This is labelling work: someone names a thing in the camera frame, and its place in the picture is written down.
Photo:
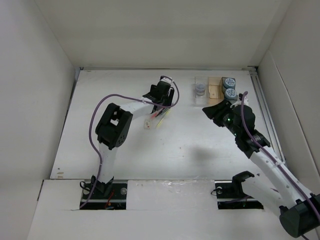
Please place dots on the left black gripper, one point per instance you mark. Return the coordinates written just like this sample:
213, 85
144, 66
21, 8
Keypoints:
168, 98

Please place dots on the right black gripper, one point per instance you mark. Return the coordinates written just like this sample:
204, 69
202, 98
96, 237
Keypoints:
216, 111

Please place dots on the pink highlighter pen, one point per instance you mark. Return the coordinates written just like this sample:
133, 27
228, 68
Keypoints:
154, 115

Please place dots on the blue cleaning gel jar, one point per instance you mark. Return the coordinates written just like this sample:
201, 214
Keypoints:
230, 94
229, 83

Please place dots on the clear jar of paper clips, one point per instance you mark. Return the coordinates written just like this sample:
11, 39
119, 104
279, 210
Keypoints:
200, 89

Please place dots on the clear small staples box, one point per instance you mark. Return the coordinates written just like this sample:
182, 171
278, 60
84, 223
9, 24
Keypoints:
148, 124

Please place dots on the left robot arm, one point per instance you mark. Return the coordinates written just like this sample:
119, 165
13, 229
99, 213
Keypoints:
113, 127

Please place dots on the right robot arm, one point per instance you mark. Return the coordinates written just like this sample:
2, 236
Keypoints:
296, 207

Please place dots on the wooden tray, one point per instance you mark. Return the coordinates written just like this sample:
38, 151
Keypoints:
215, 93

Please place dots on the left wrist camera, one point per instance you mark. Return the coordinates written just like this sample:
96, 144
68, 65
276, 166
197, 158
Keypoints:
166, 79

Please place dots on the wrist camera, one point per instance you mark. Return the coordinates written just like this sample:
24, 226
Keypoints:
166, 79
239, 102

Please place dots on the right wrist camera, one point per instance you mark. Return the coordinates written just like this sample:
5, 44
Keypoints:
239, 102

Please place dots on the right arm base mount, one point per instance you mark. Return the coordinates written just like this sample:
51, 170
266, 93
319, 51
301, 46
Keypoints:
230, 196

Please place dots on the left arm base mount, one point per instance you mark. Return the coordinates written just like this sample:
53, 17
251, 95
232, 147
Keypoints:
105, 196

